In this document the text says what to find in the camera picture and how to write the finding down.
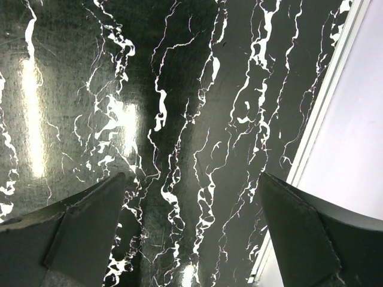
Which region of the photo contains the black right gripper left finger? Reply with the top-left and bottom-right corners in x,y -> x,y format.
1,173 -> 126,286

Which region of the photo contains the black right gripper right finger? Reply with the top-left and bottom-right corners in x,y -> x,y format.
259,173 -> 382,286

